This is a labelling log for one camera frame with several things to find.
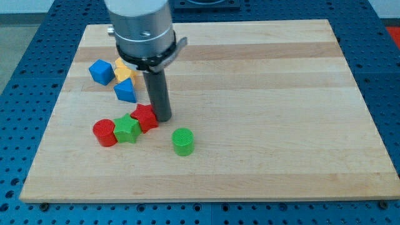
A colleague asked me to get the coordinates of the yellow block front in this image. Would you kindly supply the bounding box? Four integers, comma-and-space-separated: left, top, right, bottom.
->
114, 67, 138, 86

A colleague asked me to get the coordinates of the green star block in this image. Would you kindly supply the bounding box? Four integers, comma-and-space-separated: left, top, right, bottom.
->
113, 114, 142, 144

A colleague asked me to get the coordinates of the yellow block rear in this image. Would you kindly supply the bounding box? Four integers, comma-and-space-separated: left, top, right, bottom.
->
114, 57, 127, 68

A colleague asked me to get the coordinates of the yellow block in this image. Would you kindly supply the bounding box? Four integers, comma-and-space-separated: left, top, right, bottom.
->
114, 57, 127, 68
114, 67, 138, 86

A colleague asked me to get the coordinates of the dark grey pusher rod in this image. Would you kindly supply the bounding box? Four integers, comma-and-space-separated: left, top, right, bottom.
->
143, 70, 172, 122

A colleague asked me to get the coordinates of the red cylinder block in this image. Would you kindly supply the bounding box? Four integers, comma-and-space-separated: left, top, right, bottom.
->
92, 119, 118, 147

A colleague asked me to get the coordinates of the red star block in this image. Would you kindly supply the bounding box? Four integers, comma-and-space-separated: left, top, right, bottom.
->
130, 104, 158, 133

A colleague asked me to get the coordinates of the silver robot arm cylinder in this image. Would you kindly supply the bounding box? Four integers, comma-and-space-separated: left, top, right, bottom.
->
104, 0, 188, 73

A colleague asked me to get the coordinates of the blue cube block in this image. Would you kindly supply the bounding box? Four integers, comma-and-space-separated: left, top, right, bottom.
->
89, 59, 115, 86

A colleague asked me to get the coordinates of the blue triangle block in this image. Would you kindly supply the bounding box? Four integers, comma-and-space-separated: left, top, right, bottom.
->
114, 78, 137, 103

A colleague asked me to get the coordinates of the green cylinder block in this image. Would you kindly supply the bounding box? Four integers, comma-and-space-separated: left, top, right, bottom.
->
171, 127, 194, 156

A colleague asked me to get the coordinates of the wooden board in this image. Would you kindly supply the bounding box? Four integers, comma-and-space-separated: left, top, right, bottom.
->
20, 19, 399, 203

